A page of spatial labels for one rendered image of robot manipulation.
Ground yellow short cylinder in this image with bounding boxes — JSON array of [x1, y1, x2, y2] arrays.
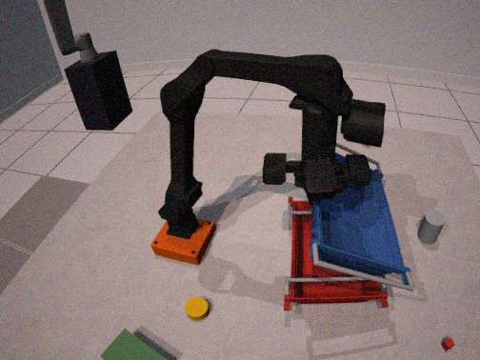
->
[[185, 297, 210, 321]]

